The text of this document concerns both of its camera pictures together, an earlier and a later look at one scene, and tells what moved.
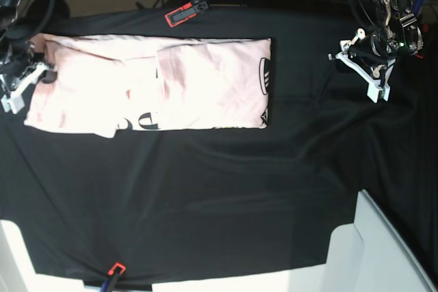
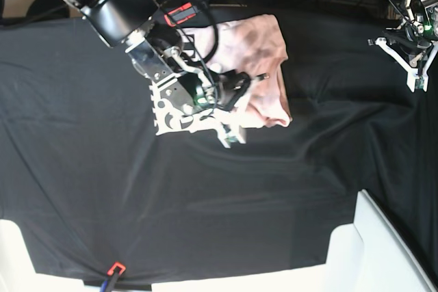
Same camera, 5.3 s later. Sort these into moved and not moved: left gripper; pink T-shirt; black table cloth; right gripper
Moved: right gripper; left gripper; pink T-shirt
Not moved: black table cloth
